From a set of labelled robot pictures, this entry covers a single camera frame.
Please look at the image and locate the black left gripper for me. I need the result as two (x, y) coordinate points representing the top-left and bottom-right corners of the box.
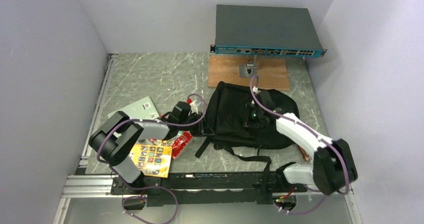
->
(178, 111), (215, 137)

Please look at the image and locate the black student backpack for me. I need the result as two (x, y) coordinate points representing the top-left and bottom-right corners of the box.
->
(192, 81), (293, 172)

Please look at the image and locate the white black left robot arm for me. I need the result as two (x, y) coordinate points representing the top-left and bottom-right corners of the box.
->
(88, 101), (206, 194)

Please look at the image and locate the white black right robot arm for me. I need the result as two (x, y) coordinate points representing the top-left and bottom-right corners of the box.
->
(248, 88), (358, 195)

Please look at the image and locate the red colourful book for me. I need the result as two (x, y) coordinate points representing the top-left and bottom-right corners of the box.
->
(150, 131), (193, 159)

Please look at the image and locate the grey notebook with label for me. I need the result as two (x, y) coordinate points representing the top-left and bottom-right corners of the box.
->
(107, 96), (160, 119)

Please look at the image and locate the wooden base board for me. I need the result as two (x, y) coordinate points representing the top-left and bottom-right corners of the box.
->
(207, 56), (290, 91)

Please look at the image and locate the yellow picture book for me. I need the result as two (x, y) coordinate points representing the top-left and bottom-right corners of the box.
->
(129, 144), (172, 178)

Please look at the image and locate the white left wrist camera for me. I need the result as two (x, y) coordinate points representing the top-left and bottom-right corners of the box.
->
(187, 98), (203, 114)

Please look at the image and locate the grey metal stand bracket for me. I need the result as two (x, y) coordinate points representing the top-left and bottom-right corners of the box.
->
(239, 56), (262, 79)

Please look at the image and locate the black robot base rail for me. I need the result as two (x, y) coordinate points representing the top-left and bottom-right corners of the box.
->
(110, 171), (306, 207)

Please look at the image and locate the teal network switch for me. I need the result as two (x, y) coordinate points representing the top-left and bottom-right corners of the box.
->
(210, 5), (327, 58)

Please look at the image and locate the aluminium frame rail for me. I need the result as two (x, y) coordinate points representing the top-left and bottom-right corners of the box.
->
(52, 54), (119, 224)

